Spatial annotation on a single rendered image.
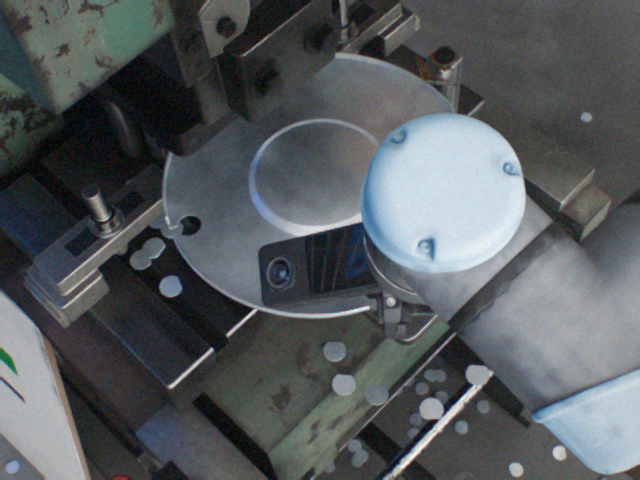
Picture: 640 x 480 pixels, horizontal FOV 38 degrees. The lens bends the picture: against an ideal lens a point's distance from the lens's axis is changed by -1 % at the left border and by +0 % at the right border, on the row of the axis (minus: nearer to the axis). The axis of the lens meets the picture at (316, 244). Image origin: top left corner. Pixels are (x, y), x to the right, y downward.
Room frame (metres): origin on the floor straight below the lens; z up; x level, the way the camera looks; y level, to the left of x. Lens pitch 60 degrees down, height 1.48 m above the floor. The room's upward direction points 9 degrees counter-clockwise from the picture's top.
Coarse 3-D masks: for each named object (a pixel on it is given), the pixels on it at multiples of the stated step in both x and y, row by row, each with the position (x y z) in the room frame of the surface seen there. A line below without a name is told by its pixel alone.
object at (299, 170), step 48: (336, 96) 0.57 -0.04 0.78; (384, 96) 0.56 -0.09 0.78; (432, 96) 0.56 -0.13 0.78; (240, 144) 0.53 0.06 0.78; (288, 144) 0.52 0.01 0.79; (336, 144) 0.51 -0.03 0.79; (192, 192) 0.49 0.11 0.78; (240, 192) 0.48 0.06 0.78; (288, 192) 0.47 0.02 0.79; (336, 192) 0.46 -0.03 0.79; (192, 240) 0.43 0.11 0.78; (240, 240) 0.43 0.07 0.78; (240, 288) 0.38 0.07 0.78
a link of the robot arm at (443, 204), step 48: (384, 144) 0.25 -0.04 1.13; (432, 144) 0.25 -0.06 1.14; (480, 144) 0.24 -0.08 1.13; (384, 192) 0.23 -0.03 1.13; (432, 192) 0.23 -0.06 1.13; (480, 192) 0.22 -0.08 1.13; (384, 240) 0.22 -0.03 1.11; (432, 240) 0.21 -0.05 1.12; (480, 240) 0.20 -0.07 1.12; (528, 240) 0.21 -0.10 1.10; (432, 288) 0.20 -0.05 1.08; (480, 288) 0.19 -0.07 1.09
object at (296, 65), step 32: (224, 0) 0.48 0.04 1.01; (256, 0) 0.52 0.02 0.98; (288, 0) 0.51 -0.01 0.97; (320, 0) 0.51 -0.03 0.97; (224, 32) 0.47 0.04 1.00; (256, 32) 0.49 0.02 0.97; (288, 32) 0.49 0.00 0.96; (320, 32) 0.51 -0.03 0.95; (128, 64) 0.55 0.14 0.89; (224, 64) 0.48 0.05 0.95; (256, 64) 0.47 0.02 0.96; (288, 64) 0.49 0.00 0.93; (320, 64) 0.51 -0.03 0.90; (192, 96) 0.48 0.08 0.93; (224, 96) 0.49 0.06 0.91; (256, 96) 0.47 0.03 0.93; (288, 96) 0.49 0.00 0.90
